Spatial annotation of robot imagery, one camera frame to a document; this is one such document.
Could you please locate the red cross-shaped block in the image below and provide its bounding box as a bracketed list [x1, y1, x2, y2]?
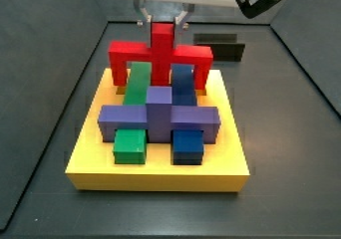
[108, 23, 212, 90]

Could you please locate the yellow puzzle board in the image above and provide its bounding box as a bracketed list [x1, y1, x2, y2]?
[65, 70, 248, 192]

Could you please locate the black rectangular block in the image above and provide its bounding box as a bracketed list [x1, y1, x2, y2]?
[192, 33, 244, 62]

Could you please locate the purple cross-shaped block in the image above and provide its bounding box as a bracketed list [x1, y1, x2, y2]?
[97, 87, 220, 143]

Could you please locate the blue long block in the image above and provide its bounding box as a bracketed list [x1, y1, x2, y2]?
[171, 65, 203, 165]

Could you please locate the green long block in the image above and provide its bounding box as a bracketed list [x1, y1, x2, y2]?
[113, 62, 151, 164]

